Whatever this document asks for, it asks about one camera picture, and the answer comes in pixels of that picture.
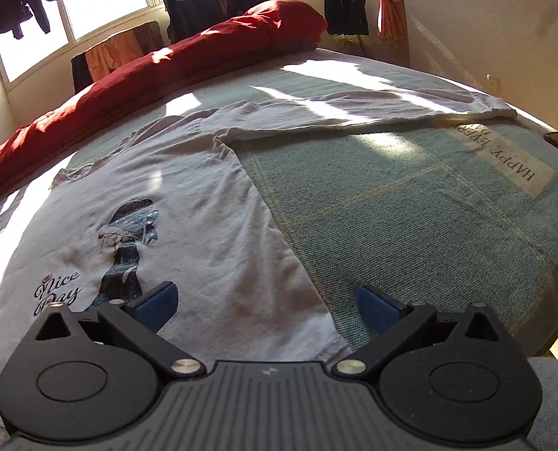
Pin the red duvet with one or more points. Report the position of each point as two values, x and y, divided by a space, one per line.
266 31

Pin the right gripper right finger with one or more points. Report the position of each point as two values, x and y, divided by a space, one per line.
398 327

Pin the black hanging jacket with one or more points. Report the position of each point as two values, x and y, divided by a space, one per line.
346 17

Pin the orange hanging garment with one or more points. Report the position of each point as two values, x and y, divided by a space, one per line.
112 53

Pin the orange curtain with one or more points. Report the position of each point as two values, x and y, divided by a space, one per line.
391 22

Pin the white printed t-shirt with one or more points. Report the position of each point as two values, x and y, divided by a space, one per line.
173 203

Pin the green plaid bed blanket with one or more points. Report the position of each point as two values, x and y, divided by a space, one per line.
445 210

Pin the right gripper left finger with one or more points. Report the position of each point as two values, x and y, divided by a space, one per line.
134 325

